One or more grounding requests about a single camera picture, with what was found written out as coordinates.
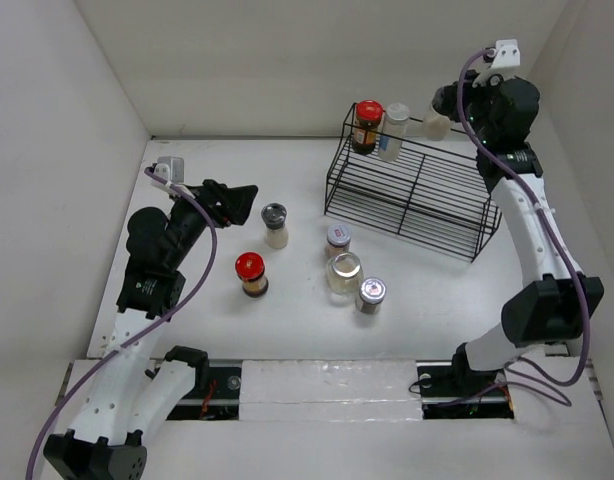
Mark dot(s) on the silver lid white bottle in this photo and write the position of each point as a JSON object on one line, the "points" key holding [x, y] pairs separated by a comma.
{"points": [[394, 128]]}

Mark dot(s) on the flat black lid grinder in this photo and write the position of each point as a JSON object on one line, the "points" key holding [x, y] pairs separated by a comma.
{"points": [[274, 216]]}

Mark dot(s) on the labelled lid brown jar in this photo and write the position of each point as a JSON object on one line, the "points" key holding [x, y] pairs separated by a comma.
{"points": [[370, 295]]}

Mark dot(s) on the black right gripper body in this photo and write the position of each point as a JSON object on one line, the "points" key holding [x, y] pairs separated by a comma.
{"points": [[478, 101]]}

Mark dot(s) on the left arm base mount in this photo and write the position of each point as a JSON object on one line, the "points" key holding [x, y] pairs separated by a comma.
{"points": [[217, 399]]}

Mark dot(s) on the labelled lid pink jar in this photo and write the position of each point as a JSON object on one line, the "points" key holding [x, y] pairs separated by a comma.
{"points": [[338, 240]]}

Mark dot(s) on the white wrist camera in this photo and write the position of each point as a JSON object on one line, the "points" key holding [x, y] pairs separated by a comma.
{"points": [[502, 60], [171, 170]]}

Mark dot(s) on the black knob lid grinder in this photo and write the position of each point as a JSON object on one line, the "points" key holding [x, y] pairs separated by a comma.
{"points": [[441, 114]]}

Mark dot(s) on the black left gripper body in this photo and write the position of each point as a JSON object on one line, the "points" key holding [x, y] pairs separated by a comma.
{"points": [[188, 220]]}

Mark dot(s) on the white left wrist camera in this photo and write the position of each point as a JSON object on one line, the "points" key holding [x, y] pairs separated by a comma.
{"points": [[171, 170]]}

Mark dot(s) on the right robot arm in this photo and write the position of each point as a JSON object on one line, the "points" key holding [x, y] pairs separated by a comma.
{"points": [[580, 294]]}

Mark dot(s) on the black wire rack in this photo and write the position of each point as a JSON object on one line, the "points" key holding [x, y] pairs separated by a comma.
{"points": [[431, 195]]}

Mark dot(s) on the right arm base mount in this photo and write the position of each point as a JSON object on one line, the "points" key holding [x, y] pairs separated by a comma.
{"points": [[444, 396]]}

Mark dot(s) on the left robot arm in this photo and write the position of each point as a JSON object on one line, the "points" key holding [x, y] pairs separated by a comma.
{"points": [[124, 407]]}

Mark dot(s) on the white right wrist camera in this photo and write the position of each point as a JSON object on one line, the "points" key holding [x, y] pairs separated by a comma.
{"points": [[502, 60]]}

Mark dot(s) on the red lid sauce jar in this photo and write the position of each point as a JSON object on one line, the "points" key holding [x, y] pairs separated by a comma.
{"points": [[250, 269], [368, 116]]}

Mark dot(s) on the open clear glass jar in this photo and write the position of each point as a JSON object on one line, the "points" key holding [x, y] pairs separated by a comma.
{"points": [[344, 273]]}

